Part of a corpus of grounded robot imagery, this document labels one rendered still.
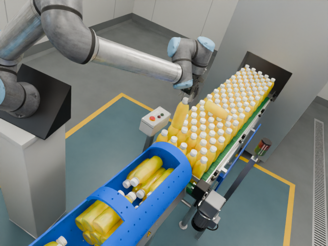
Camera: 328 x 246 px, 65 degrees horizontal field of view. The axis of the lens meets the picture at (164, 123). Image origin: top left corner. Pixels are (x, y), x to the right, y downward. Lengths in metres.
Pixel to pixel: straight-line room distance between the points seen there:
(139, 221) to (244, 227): 1.83
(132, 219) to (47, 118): 0.70
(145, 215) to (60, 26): 0.76
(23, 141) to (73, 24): 0.79
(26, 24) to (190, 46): 0.65
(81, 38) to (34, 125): 0.76
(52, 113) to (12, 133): 0.22
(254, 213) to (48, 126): 2.22
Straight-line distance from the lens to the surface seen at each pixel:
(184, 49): 1.20
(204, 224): 1.85
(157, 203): 1.16
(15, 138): 1.47
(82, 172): 2.67
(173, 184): 1.23
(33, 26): 1.00
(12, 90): 1.34
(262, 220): 2.96
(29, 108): 1.45
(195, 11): 5.54
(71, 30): 0.81
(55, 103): 1.43
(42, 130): 1.45
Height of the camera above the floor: 2.14
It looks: 40 degrees down
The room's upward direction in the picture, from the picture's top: 18 degrees clockwise
